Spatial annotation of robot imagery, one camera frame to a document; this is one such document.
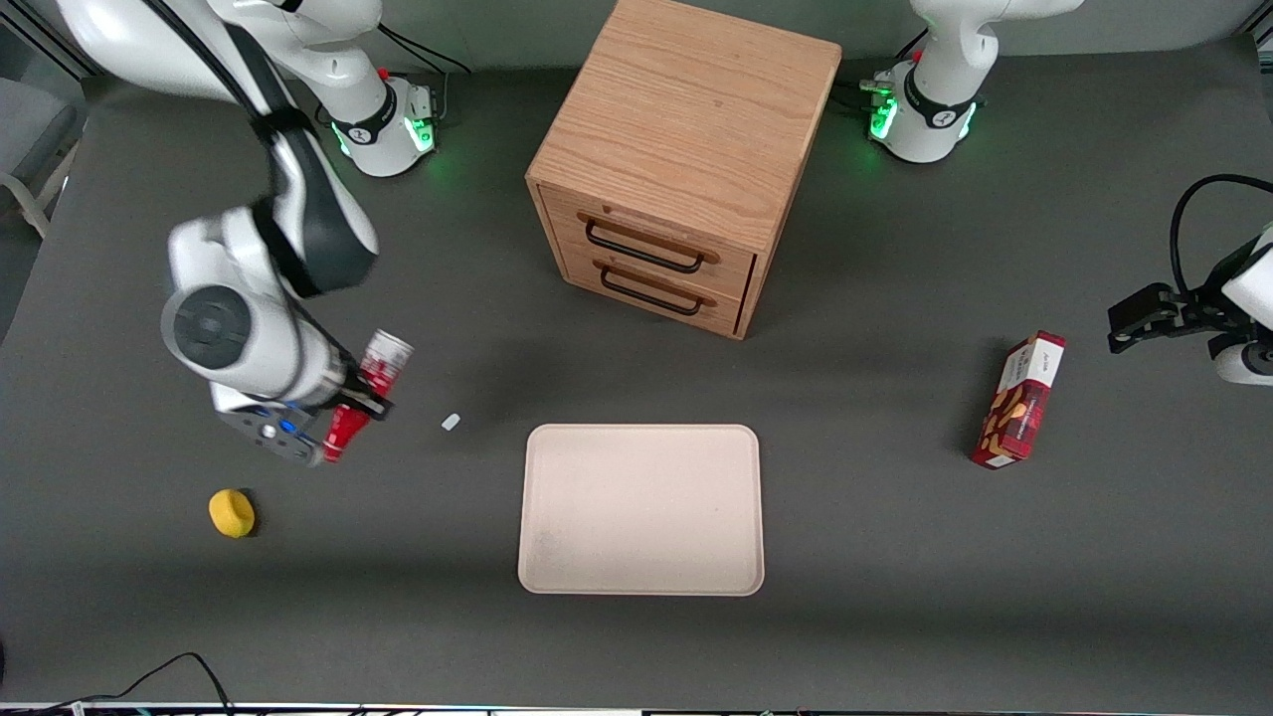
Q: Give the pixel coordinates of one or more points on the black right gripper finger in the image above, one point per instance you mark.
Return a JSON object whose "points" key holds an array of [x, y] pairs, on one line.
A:
{"points": [[370, 405], [354, 372]]}

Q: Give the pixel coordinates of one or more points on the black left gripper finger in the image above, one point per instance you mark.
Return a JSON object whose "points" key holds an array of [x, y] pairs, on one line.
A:
{"points": [[1144, 303], [1122, 343]]}

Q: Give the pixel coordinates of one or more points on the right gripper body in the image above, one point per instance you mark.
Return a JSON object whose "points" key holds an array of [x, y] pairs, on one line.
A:
{"points": [[355, 388]]}

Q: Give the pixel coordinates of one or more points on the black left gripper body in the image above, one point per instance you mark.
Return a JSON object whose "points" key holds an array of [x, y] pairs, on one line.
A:
{"points": [[1200, 302]]}

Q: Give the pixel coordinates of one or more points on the red coke bottle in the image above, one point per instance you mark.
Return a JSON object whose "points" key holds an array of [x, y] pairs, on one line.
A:
{"points": [[350, 430]]}

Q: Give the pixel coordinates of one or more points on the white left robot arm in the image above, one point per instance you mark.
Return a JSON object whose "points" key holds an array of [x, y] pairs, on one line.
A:
{"points": [[940, 99]]}

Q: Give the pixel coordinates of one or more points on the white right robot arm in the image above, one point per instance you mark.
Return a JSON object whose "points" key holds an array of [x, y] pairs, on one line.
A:
{"points": [[249, 318]]}

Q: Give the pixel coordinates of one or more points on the beige rectangular tray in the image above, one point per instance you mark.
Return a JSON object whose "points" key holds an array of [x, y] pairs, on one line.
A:
{"points": [[641, 509]]}

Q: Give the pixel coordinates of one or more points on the red tartan shortbread box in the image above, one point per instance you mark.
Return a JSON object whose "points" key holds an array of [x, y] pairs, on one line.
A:
{"points": [[1019, 408]]}

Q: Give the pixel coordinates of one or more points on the yellow round sponge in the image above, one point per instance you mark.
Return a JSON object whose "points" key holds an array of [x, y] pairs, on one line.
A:
{"points": [[232, 513]]}

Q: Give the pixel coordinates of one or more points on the wooden cabinet drawer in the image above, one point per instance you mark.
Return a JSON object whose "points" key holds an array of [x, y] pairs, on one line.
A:
{"points": [[721, 310], [731, 267]]}

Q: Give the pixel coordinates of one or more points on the wooden two-drawer cabinet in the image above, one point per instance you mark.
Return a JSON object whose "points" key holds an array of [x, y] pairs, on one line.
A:
{"points": [[686, 109]]}

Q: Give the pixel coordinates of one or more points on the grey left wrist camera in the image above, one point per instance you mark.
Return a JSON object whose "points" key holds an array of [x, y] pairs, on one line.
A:
{"points": [[1245, 366]]}

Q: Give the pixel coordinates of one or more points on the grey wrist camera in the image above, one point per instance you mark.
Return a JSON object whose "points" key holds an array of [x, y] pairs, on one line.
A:
{"points": [[264, 430], [1245, 366]]}

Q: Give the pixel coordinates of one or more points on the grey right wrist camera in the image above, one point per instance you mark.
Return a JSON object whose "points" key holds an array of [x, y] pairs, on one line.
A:
{"points": [[264, 430]]}

